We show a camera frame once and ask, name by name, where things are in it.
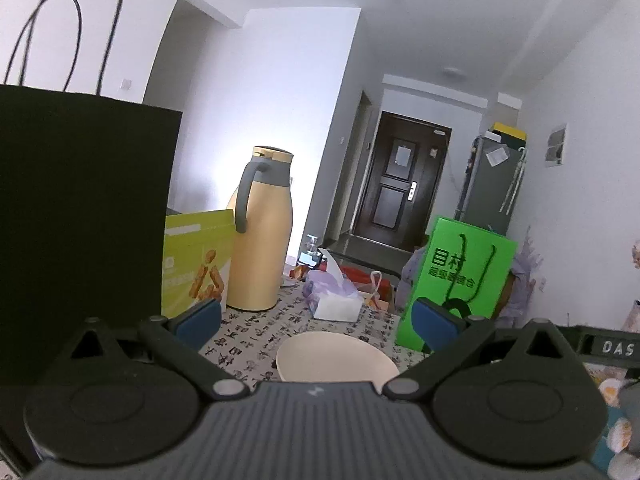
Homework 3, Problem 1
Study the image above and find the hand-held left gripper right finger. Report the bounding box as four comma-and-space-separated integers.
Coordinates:
382, 297, 571, 402

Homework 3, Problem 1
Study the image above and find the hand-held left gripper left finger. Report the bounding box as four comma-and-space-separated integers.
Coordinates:
62, 298, 249, 402

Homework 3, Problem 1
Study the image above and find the white plate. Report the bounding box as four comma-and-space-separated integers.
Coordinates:
276, 331, 401, 385

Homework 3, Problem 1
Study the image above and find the calligraphy print tablecloth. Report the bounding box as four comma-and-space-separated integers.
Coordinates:
200, 280, 437, 392

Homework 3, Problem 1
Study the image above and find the yellow-green snack box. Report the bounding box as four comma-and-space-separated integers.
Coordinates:
161, 208, 236, 320

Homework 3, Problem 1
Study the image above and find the green paper bag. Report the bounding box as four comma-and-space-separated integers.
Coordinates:
395, 216, 519, 351

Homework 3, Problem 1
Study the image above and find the red gift box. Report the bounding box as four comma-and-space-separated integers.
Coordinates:
340, 266, 401, 311

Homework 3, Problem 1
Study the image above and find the purple puffer jacket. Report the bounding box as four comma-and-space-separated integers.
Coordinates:
400, 240, 545, 328

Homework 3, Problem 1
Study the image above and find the tissue box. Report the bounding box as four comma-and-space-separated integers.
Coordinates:
305, 247, 363, 322

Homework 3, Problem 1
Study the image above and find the yellow thermos jug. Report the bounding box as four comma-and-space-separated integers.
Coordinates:
226, 146, 294, 312

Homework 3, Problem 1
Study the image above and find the grey refrigerator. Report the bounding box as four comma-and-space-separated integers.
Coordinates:
454, 135, 527, 237

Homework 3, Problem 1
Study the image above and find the dark entrance door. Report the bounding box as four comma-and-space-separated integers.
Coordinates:
360, 111, 451, 239

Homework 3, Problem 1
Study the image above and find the black paper bag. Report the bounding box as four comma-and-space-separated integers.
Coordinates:
0, 0, 183, 411

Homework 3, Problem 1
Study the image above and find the hanging folded umbrella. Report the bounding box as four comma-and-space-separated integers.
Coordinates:
500, 148, 527, 214

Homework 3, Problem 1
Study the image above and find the yellow and black box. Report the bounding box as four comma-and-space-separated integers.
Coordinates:
490, 121, 529, 145

